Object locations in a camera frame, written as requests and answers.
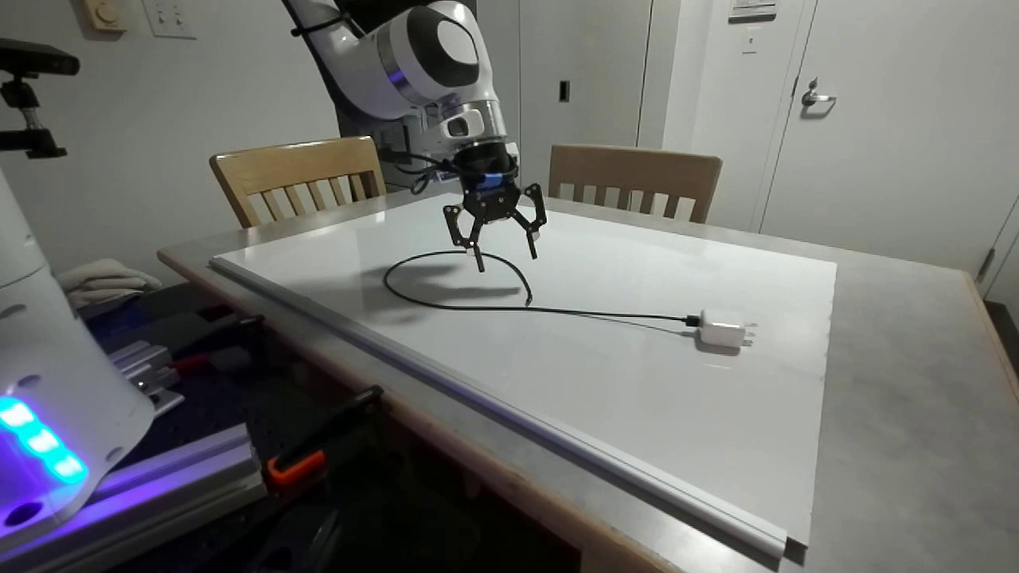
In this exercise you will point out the white door with lever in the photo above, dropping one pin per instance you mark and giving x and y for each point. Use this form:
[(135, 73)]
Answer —
[(904, 139)]

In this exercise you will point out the beige round thermostat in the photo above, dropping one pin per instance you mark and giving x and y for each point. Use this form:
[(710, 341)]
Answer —
[(99, 16)]

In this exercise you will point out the white whiteboard with aluminium rail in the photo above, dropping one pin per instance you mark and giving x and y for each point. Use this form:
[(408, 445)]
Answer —
[(637, 425)]

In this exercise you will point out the short aluminium extrusion block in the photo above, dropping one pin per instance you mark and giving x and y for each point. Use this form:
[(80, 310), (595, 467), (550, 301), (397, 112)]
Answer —
[(148, 378)]

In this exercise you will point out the small grey door sign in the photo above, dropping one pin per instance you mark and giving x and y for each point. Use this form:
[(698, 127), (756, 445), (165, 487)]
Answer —
[(754, 10)]

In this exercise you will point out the white wall outlet plate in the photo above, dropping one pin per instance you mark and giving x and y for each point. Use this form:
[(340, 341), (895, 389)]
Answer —
[(170, 16)]

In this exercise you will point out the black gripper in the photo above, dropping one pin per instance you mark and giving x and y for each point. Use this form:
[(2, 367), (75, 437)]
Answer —
[(486, 176)]

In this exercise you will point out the wooden slat-back chair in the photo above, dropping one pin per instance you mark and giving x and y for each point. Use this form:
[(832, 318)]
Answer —
[(637, 170), (297, 162)]

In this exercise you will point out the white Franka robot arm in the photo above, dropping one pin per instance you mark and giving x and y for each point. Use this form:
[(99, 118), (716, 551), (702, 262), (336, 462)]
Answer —
[(403, 58)]

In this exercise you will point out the black camera on mount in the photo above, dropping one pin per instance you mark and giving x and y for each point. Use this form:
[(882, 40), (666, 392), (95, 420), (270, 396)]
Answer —
[(34, 66)]

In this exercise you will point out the white fabric bundle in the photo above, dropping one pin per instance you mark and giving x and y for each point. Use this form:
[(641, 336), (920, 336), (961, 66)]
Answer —
[(106, 283)]

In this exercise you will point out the aluminium extrusion rail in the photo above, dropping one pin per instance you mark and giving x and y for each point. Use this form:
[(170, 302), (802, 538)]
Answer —
[(161, 478)]

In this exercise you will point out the small black wall fixture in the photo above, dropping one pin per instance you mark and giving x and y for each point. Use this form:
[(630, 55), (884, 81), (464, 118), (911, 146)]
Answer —
[(565, 90)]

